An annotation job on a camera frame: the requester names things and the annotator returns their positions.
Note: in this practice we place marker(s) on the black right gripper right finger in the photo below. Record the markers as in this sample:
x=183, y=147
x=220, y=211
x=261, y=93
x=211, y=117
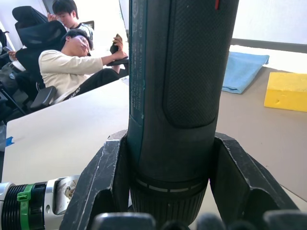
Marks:
x=239, y=177

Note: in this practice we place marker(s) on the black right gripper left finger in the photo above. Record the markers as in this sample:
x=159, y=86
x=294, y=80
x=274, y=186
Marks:
x=100, y=172

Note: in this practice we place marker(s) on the dark green electric screwdriver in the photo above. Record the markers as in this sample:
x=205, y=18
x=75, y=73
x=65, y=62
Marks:
x=182, y=95

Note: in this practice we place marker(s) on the blue tape piece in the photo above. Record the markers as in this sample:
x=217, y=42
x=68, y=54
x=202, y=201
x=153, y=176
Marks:
x=10, y=141

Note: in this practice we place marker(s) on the yellow sponge block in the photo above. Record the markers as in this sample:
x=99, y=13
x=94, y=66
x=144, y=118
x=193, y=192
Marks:
x=285, y=93

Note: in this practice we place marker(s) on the person in cream sweater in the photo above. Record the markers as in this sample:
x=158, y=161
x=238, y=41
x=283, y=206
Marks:
x=62, y=72

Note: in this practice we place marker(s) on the light blue folded cloth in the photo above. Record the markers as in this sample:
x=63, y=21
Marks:
x=242, y=69

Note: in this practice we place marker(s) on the black smartphone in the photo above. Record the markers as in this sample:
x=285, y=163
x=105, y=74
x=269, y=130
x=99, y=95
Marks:
x=115, y=46

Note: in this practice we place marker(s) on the person holding grey phone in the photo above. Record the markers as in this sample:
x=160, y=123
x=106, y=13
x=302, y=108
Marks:
x=10, y=54

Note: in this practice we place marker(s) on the black mesh office chair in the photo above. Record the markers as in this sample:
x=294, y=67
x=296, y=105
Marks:
x=36, y=36

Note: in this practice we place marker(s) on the person in striped shirt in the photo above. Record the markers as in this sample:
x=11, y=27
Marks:
x=66, y=12

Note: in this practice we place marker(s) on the black high-back office chair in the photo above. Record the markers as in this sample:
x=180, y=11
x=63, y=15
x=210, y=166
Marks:
x=26, y=13

